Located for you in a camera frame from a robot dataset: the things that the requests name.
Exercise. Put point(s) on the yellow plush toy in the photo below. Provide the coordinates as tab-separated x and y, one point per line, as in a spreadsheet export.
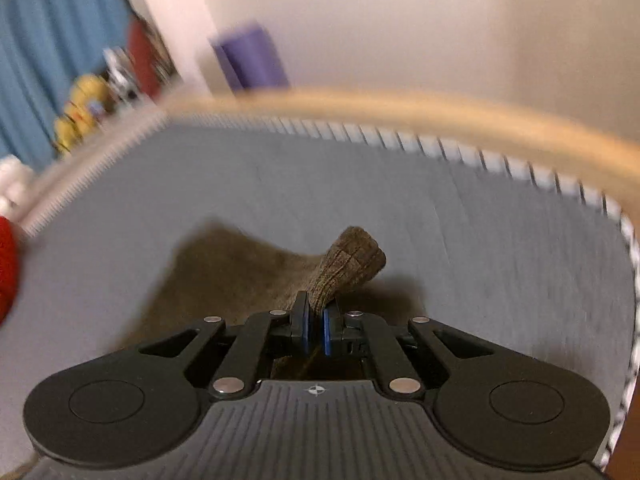
80	110

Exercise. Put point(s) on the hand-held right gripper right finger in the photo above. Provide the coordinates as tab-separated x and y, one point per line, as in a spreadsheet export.
327	332

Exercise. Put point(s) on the bright red plush toy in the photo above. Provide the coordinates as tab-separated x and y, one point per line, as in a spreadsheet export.
7	265

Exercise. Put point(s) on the black and white toy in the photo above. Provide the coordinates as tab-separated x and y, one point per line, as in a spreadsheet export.
120	77

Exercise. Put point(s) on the blue curtain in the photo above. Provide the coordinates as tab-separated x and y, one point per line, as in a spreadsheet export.
45	35

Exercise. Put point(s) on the white plush toy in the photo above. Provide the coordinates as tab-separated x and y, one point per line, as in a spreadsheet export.
12	185

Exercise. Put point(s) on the purple rolled yoga mat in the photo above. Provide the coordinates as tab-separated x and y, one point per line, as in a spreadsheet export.
252	57

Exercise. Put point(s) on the grey bed blanket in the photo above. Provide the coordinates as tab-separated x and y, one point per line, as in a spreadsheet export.
480	260

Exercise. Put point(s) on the brown knit pants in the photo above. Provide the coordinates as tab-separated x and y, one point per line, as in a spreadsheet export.
227	272

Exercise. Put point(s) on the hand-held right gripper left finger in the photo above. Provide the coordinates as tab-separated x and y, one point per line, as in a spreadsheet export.
300	329

